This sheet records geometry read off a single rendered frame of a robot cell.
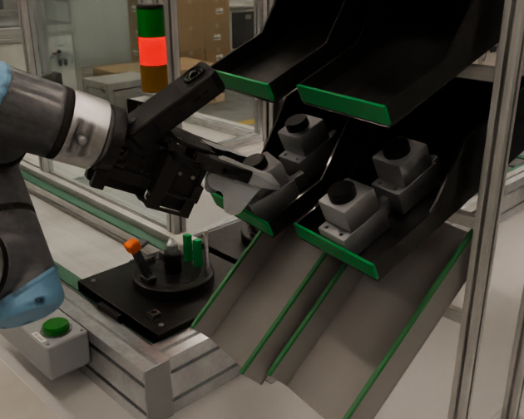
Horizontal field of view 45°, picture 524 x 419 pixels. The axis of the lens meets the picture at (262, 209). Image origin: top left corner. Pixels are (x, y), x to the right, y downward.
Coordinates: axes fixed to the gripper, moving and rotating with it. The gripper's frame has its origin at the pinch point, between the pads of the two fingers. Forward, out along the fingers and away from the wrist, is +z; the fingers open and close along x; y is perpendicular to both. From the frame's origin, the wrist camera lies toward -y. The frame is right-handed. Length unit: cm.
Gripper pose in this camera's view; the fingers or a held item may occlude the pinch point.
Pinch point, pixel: (264, 171)
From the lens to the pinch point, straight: 76.1
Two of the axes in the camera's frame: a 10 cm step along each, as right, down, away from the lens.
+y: -4.2, 8.8, 2.3
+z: 8.1, 2.4, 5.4
